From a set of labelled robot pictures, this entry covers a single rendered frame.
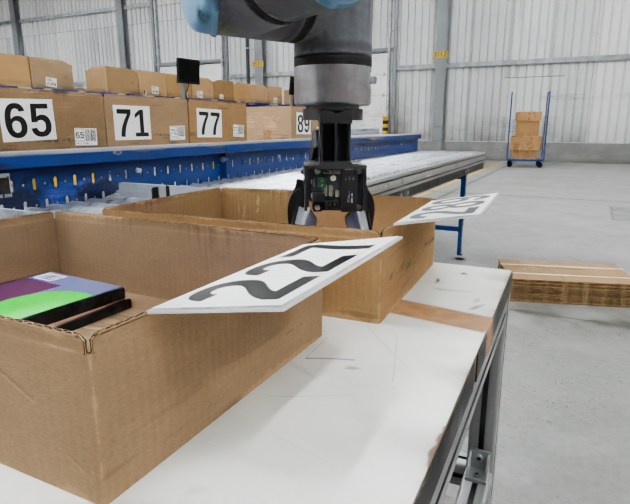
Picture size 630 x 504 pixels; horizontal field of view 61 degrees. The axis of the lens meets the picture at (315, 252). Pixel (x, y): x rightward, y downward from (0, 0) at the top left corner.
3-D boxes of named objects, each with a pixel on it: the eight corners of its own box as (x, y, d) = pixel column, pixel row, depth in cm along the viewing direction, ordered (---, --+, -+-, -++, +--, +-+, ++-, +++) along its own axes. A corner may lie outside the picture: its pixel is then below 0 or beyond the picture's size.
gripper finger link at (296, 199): (278, 232, 67) (300, 166, 66) (278, 230, 69) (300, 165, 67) (313, 244, 68) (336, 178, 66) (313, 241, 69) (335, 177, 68)
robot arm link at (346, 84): (293, 71, 66) (371, 72, 67) (294, 112, 67) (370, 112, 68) (294, 63, 58) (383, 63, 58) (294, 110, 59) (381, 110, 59)
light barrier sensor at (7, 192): (-3, 202, 130) (-7, 174, 128) (-7, 202, 131) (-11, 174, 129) (16, 200, 134) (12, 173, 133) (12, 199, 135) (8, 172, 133)
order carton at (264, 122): (291, 140, 270) (291, 105, 266) (243, 140, 283) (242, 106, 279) (325, 139, 304) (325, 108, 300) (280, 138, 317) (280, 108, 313)
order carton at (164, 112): (107, 150, 167) (102, 93, 164) (45, 148, 181) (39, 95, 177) (190, 145, 202) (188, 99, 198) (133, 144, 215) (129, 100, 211)
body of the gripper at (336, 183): (301, 217, 61) (301, 107, 58) (300, 206, 69) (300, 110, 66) (368, 216, 61) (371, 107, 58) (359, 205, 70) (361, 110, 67)
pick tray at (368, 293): (380, 325, 56) (383, 232, 54) (103, 283, 71) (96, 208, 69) (435, 263, 82) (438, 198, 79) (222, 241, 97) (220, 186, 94)
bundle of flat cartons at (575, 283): (612, 283, 331) (615, 263, 328) (643, 308, 286) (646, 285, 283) (495, 278, 344) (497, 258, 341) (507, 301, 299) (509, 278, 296)
